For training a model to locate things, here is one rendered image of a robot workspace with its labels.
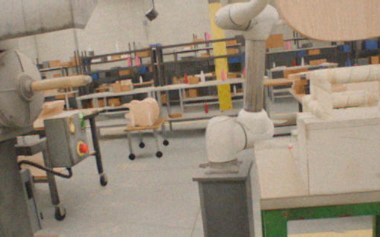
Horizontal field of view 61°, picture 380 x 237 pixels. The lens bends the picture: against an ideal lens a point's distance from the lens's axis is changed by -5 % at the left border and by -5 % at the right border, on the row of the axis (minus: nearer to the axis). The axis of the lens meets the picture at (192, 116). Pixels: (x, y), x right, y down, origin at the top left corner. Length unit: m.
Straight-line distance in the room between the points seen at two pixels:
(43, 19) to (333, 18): 0.71
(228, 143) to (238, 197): 0.27
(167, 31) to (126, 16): 1.61
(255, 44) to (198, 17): 10.49
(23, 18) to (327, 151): 0.83
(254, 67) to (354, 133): 0.99
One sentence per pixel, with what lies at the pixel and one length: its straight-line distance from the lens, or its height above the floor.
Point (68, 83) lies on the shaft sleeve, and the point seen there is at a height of 1.25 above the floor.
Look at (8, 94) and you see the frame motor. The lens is 1.12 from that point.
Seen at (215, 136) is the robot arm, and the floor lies 0.89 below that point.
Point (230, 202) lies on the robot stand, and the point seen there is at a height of 0.56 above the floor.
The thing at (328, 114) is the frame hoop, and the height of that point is 1.12.
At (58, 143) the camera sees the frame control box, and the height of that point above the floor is 1.02.
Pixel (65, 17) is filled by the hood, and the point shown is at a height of 1.42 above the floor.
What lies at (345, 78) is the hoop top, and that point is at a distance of 0.79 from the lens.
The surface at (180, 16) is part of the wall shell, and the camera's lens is 12.25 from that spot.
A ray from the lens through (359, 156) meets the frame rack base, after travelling 0.82.
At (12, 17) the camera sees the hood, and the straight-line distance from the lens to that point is 1.01.
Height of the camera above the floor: 1.26
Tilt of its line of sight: 9 degrees down
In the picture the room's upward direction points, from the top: 7 degrees counter-clockwise
